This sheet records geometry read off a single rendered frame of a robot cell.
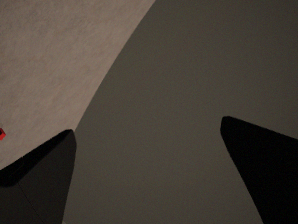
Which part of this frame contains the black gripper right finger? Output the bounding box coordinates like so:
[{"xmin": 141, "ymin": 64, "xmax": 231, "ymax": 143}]
[{"xmin": 220, "ymin": 116, "xmax": 298, "ymax": 224}]

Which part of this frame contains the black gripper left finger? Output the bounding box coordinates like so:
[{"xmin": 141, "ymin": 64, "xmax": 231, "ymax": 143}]
[{"xmin": 0, "ymin": 129, "xmax": 77, "ymax": 224}]

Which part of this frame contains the red cube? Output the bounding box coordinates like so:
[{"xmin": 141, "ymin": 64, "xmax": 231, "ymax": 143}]
[{"xmin": 0, "ymin": 129, "xmax": 5, "ymax": 141}]

